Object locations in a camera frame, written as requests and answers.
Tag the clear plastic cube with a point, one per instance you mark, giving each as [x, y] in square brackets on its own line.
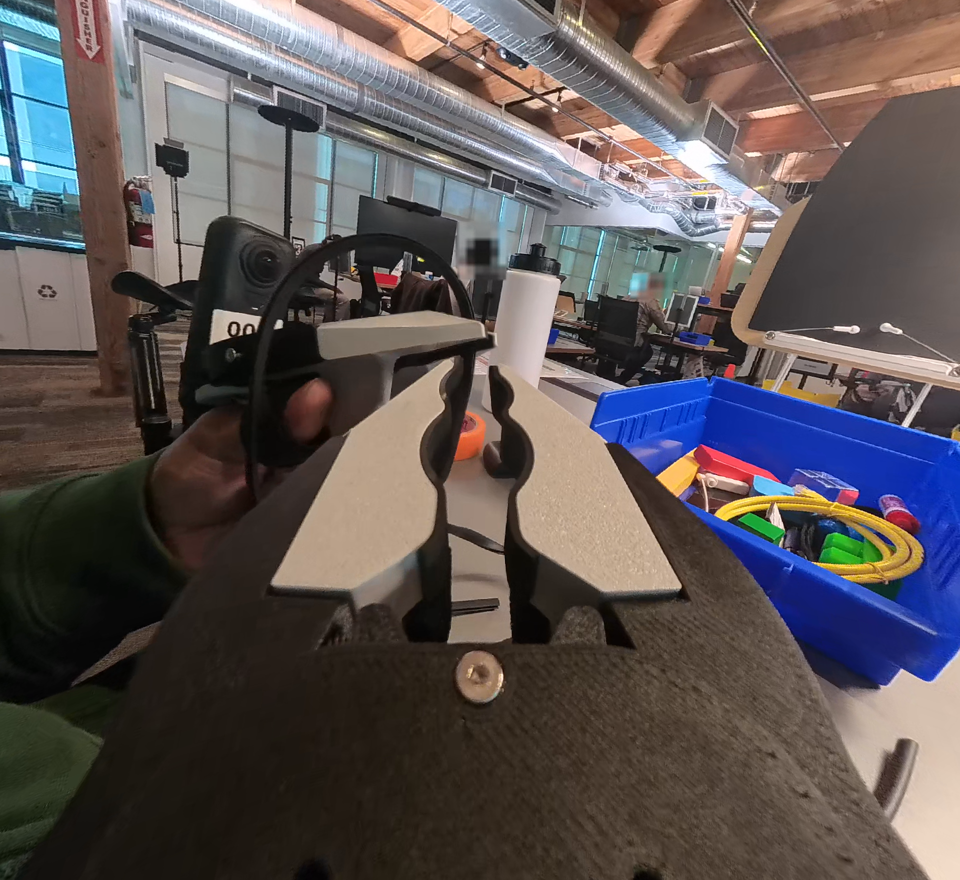
[821, 486]

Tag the bright green toy brick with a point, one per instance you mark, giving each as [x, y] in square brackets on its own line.
[844, 548]

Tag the yellow block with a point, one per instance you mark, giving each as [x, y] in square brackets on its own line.
[679, 475]

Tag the yellow bin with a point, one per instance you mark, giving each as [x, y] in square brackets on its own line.
[806, 394]

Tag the red marker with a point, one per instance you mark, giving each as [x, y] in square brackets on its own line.
[898, 514]

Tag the orange tape roll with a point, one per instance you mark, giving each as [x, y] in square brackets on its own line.
[469, 437]

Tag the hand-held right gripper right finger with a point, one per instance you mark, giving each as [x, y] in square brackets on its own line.
[585, 527]

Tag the red block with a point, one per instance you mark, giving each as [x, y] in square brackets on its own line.
[731, 464]

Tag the blue plastic bin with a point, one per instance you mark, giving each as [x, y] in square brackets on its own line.
[825, 617]

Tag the silver ventilation duct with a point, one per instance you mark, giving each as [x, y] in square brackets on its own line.
[300, 47]

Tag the black floor lamp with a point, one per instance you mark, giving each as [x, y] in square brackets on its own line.
[289, 119]
[666, 248]

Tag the small blue bin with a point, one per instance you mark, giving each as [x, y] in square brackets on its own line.
[695, 338]

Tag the black monitor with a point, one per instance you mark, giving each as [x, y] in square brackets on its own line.
[405, 224]

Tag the black office chair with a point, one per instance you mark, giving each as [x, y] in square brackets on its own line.
[619, 325]

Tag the light blue block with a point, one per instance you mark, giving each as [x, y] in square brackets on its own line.
[772, 487]

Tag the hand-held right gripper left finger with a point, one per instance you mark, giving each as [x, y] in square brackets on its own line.
[352, 520]

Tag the red fire extinguisher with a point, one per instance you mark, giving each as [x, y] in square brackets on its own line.
[139, 216]

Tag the white board stand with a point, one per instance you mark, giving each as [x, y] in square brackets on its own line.
[847, 353]

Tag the paper sheets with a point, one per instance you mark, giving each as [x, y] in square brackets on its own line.
[562, 368]

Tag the small black studio light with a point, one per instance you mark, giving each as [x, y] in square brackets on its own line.
[172, 160]

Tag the person's green sweater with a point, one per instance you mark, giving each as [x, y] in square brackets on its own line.
[37, 782]

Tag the dark green block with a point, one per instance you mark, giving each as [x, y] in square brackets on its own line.
[759, 526]

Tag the white water bottle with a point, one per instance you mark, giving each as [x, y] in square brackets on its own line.
[525, 317]

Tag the wooden post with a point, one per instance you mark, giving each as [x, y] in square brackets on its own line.
[97, 182]

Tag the person's left hand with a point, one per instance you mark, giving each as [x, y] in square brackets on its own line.
[202, 475]

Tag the white recycling cabinet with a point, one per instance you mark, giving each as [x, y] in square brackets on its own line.
[45, 295]

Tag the black tripod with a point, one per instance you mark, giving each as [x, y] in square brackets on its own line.
[146, 370]

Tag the person's left forearm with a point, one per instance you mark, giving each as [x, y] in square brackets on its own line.
[75, 572]

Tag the brown jacket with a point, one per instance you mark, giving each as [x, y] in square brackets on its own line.
[420, 295]

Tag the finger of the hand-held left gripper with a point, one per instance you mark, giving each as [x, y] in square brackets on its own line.
[390, 336]

